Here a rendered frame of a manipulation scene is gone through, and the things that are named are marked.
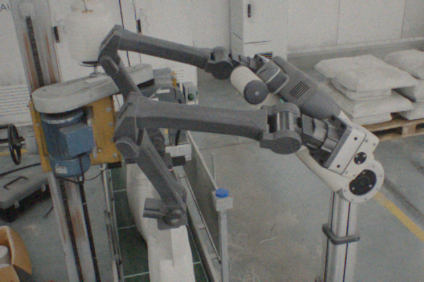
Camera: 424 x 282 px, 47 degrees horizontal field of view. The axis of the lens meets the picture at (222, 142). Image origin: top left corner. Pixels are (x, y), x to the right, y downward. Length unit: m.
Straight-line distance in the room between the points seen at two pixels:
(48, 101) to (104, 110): 0.32
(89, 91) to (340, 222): 1.01
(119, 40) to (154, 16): 3.15
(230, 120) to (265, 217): 2.43
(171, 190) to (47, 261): 2.06
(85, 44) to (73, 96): 0.19
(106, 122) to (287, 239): 1.69
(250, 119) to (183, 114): 0.16
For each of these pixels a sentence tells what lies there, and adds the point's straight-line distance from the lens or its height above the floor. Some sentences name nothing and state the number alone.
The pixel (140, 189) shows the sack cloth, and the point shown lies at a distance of 2.52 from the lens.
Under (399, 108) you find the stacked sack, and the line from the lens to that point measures 4.70.
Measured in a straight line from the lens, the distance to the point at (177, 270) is 1.91.
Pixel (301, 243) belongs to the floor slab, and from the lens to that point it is 3.28.
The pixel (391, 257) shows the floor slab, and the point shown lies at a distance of 3.28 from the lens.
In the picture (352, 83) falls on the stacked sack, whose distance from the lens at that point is 4.46.
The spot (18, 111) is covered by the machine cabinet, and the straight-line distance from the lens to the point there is 4.98.
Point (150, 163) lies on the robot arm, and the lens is 1.28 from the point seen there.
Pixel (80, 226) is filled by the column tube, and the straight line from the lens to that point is 2.36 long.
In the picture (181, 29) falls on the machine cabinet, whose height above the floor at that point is 0.96.
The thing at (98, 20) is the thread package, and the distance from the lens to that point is 1.74.
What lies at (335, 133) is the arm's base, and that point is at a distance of 1.18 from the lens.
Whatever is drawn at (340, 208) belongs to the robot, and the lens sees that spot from 1.71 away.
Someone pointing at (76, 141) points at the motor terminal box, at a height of 1.26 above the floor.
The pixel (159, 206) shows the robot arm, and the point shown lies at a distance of 1.53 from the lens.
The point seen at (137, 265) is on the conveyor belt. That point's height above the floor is 0.38.
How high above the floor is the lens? 2.00
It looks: 26 degrees down
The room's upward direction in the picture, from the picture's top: 2 degrees counter-clockwise
